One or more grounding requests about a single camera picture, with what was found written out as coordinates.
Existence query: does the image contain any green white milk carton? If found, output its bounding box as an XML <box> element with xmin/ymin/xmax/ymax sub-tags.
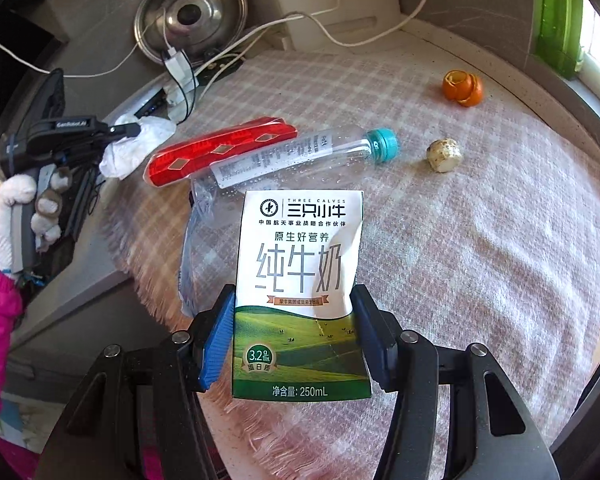
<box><xmin>232</xmin><ymin>190</ymin><xmax>372</xmax><ymax>402</ymax></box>

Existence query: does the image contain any clear plastic food bag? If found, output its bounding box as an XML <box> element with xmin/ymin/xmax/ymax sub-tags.
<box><xmin>178</xmin><ymin>174</ymin><xmax>244</xmax><ymax>318</ymax></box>

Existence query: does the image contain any white power adapter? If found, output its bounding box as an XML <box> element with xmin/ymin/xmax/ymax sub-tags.
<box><xmin>163</xmin><ymin>48</ymin><xmax>195</xmax><ymax>88</ymax></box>

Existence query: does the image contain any green plastic container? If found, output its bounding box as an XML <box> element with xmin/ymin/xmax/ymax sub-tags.
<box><xmin>533</xmin><ymin>0</ymin><xmax>584</xmax><ymax>79</ymax></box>

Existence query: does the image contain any steel pot lid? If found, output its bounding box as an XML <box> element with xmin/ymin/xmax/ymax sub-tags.
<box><xmin>133</xmin><ymin>0</ymin><xmax>248</xmax><ymax>64</ymax></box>

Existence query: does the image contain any red plastic wrapper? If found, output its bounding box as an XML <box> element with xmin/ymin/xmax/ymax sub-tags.
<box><xmin>143</xmin><ymin>117</ymin><xmax>298</xmax><ymax>188</ymax></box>

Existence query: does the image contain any orange peel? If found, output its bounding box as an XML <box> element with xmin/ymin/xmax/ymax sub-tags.
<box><xmin>441</xmin><ymin>70</ymin><xmax>483</xmax><ymax>107</ymax></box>

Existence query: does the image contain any white gloved left hand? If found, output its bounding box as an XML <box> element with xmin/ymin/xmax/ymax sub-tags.
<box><xmin>0</xmin><ymin>165</ymin><xmax>72</xmax><ymax>281</ymax></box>

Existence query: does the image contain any pink checked table cloth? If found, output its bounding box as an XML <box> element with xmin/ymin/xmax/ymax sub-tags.
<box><xmin>104</xmin><ymin>50</ymin><xmax>600</xmax><ymax>479</ymax></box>

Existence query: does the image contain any clear bottle teal cap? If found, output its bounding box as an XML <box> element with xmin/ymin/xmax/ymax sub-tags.
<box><xmin>210</xmin><ymin>125</ymin><xmax>400</xmax><ymax>190</ymax></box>

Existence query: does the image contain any white tissue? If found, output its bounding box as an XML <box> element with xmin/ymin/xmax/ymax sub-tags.
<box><xmin>99</xmin><ymin>114</ymin><xmax>176</xmax><ymax>180</ymax></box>

